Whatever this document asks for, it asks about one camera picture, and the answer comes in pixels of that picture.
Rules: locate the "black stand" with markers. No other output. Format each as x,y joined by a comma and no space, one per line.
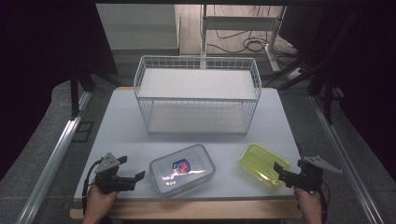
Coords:
327,90
74,93

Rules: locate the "white cabinet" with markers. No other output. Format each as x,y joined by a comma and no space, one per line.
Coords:
137,28

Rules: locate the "person's left hand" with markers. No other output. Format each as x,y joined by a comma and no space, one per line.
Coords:
98,205

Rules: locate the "clear food container blue lid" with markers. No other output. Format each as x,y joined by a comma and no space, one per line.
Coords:
182,171

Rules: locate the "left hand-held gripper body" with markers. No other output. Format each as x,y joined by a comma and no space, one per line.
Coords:
109,180

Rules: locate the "aluminium rail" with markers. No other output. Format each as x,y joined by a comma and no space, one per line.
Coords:
53,161
345,161

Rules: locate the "white metal desk frame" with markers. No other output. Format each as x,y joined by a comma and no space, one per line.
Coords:
239,23

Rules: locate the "black floor bracket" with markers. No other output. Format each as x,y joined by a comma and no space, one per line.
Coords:
82,131

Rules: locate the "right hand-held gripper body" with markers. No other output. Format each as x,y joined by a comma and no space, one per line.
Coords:
308,179

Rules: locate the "person's right hand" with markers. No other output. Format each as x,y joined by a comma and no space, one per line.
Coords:
309,207

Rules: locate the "yellow-green plastic container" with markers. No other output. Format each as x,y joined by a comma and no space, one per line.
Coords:
260,161

